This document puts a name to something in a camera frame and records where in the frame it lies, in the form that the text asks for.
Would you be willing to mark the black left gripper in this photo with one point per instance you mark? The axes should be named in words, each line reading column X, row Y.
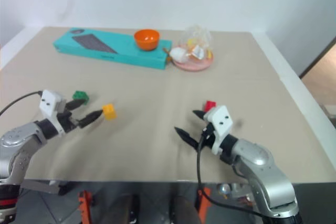
column 67, row 121

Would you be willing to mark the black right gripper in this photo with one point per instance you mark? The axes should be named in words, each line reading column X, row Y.
column 207, row 137

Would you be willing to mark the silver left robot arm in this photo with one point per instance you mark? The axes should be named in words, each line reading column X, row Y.
column 25, row 136

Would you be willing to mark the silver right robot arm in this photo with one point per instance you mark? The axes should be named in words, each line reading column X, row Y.
column 265, row 171

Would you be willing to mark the green toy block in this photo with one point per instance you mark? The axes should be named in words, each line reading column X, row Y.
column 80, row 95

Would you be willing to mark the red toy block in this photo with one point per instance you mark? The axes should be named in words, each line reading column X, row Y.
column 210, row 104

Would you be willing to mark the yellow toy block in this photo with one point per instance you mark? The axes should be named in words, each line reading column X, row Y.
column 109, row 111

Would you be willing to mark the beige table cloth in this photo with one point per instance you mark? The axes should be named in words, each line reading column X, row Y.
column 157, row 98

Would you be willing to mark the pink round plate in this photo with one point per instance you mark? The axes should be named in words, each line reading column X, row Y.
column 195, row 65

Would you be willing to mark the teal keyboard box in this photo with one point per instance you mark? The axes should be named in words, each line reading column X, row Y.
column 86, row 43

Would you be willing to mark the white crumpled wrapper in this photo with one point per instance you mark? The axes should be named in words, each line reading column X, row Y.
column 178, row 54

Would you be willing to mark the small brown stick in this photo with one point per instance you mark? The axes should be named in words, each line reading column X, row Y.
column 167, row 54

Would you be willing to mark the orange metal clamp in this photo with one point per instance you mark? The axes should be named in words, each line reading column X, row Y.
column 85, row 205
column 203, row 203

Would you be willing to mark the clear plastic bag with snacks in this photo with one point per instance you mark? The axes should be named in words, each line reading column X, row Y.
column 197, row 37

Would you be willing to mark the orange plastic bowl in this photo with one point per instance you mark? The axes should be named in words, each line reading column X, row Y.
column 147, row 40

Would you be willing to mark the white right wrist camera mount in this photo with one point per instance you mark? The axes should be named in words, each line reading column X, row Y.
column 220, row 119

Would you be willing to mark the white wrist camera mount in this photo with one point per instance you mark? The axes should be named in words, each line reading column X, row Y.
column 49, row 102
column 220, row 119

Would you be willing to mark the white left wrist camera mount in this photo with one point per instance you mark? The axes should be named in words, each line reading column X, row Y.
column 49, row 102

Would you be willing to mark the silver metal bracket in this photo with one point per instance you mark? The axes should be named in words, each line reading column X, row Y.
column 44, row 186

